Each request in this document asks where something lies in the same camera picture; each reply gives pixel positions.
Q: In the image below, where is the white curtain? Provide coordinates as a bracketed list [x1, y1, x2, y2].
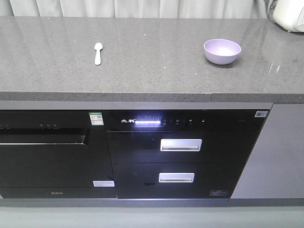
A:
[0, 0, 274, 19]

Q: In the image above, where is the silver lower drawer handle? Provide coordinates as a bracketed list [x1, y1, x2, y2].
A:
[159, 172, 195, 183]

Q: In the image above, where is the silver drawer handle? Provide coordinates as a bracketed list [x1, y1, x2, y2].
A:
[159, 172, 195, 183]
[160, 139, 202, 152]

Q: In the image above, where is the black drawer disinfection cabinet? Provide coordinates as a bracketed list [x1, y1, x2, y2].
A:
[103, 109, 268, 199]

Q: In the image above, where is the white QR code sticker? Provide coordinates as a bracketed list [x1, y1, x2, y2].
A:
[254, 110, 268, 118]

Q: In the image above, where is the grey cabinet door panel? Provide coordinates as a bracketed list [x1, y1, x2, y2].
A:
[232, 104, 304, 199]

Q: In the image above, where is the green energy label sticker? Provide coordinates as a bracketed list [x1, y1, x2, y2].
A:
[89, 112, 104, 126]

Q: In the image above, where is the silver upper drawer handle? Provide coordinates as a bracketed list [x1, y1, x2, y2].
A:
[160, 139, 202, 152]

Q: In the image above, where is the lilac plastic bowl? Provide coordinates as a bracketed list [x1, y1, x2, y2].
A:
[203, 39, 242, 65]

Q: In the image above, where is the pale green plastic spoon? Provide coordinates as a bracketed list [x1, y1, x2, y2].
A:
[94, 42, 103, 66]

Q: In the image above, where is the white rice cooker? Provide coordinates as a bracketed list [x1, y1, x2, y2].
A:
[273, 0, 304, 32]

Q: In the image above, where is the black built-in dishwasher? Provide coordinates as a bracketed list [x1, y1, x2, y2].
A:
[0, 110, 116, 199]

